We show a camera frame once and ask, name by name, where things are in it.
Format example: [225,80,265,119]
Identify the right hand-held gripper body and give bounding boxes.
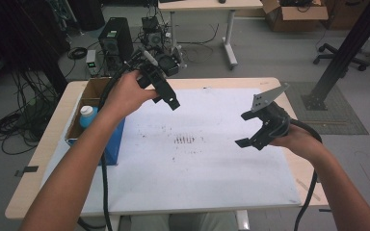
[251,82,292,151]

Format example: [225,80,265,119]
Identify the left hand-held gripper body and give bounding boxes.
[121,47,181,91]

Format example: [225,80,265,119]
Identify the blue cardboard box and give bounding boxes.
[65,77,126,167]

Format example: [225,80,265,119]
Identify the blue bottle with white cap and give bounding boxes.
[78,105,99,130]

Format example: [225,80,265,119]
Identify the person's left hand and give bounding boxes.
[101,69,160,122]

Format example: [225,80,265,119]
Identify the person's right hand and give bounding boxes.
[269,123,324,162]

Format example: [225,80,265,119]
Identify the black electronic equipment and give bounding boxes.
[138,15,187,70]

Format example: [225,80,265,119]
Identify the black computer tower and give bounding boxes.
[97,16,135,65]

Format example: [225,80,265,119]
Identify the white mat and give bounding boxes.
[41,87,303,217]

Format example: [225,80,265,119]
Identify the small grey power supply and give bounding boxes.
[85,49,98,77]

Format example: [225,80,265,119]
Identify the grey floor mat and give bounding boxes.
[283,81,370,136]

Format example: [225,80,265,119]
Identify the wooden table with white legs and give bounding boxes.
[157,0,264,71]

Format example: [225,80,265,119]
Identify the black case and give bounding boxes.
[66,0,106,32]

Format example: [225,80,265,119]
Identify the black office chair base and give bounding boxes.
[312,42,370,72]

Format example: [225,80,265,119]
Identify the black metal stand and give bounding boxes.
[302,0,370,112]

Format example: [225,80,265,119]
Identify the person's grey pants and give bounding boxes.
[129,211,239,231]

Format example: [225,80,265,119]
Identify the light wooden table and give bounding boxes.
[4,76,330,231]

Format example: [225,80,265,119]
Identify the open brown cardboard box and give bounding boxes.
[260,0,330,33]

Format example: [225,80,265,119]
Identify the black curtain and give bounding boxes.
[0,0,71,97]

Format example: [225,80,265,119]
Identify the thin black floor cable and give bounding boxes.
[176,23,221,64]

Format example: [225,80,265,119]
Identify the coiled black cable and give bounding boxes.
[66,46,89,61]

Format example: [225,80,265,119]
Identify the right hand-held gripper black cable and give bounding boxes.
[288,118,324,231]

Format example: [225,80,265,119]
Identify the hand-held gripper black cable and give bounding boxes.
[288,118,324,231]
[97,57,137,231]

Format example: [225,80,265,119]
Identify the left hand-held gripper black cable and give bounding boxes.
[97,57,137,231]

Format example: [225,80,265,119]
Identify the tangle of black floor cables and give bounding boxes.
[0,68,61,156]

